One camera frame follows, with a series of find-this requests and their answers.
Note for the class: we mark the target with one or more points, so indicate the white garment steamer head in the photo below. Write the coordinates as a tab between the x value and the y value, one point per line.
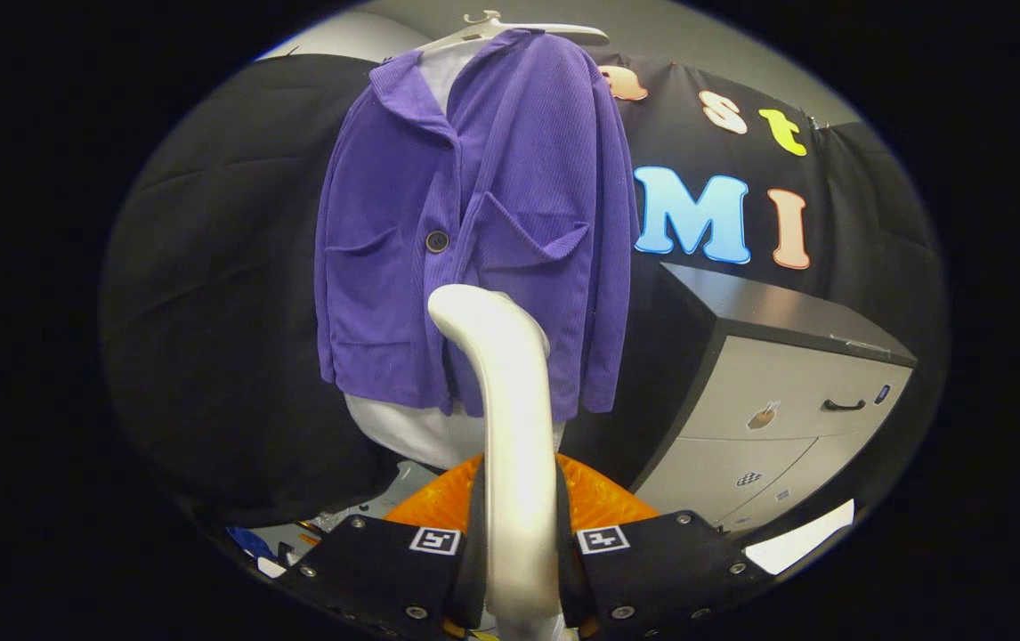
514	418

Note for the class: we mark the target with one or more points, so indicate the white shirt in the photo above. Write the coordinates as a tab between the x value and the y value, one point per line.
412	432

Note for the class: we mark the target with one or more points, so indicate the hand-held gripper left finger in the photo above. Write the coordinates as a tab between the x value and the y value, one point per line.
473	579

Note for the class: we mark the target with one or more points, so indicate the blue item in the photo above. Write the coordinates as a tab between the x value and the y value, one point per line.
250	540

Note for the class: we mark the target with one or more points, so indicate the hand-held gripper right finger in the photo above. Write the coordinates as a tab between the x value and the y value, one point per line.
570	579

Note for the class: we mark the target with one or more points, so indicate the white plastic clothes hanger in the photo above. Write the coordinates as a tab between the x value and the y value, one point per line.
510	27

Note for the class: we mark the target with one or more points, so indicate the grey cabinet with dark top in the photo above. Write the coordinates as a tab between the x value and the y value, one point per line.
786	383

